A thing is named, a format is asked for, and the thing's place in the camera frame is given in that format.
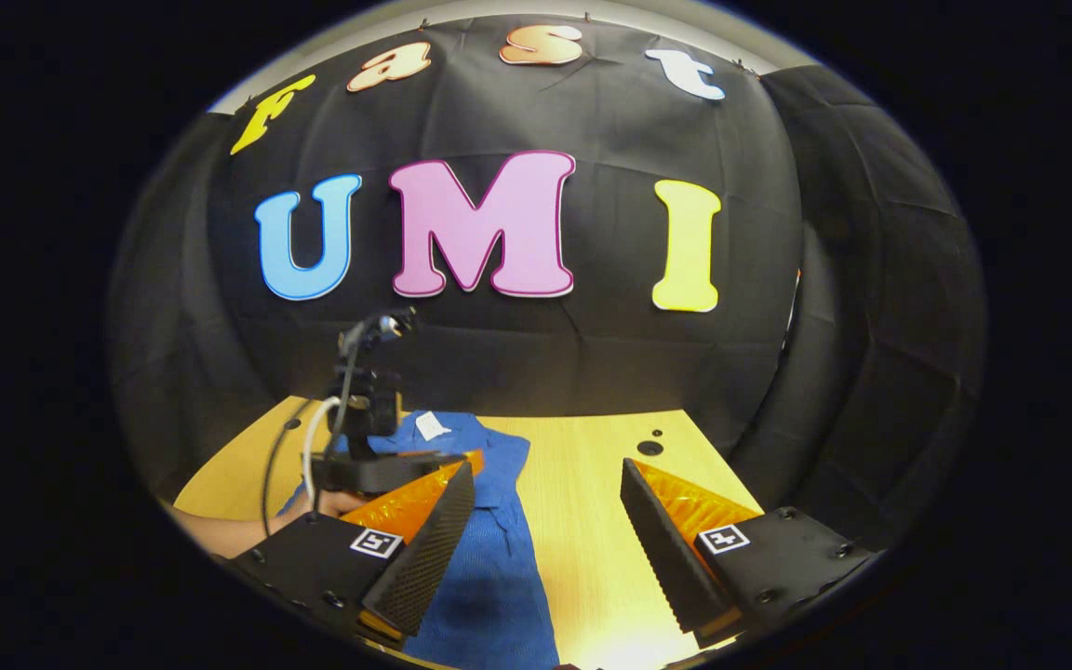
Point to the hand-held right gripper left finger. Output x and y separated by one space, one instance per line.
429 558

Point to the blue jacket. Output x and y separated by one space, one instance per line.
489 577

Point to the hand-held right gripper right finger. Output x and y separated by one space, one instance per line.
662 558

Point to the black backdrop cloth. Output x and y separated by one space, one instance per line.
592 354

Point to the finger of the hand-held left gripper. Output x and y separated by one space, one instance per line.
473 461

